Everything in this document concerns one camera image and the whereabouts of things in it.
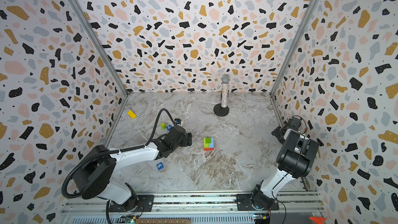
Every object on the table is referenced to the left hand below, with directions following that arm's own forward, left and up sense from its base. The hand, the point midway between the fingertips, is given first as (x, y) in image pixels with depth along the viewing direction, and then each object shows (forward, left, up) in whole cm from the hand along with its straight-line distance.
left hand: (187, 133), depth 88 cm
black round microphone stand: (+24, -21, -11) cm, 34 cm away
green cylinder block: (+10, +17, -8) cm, 21 cm away
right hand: (+4, -57, -6) cm, 57 cm away
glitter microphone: (+21, -22, +21) cm, 37 cm away
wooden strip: (-40, +8, -6) cm, 41 cm away
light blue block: (-5, -14, -6) cm, 16 cm away
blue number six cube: (-15, +15, -8) cm, 23 cm away
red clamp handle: (-41, -60, -7) cm, 73 cm away
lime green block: (-5, -11, -6) cm, 13 cm away
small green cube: (-1, -12, -6) cm, 14 cm away
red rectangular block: (-6, -12, -9) cm, 16 cm away
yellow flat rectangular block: (+20, +40, -8) cm, 46 cm away
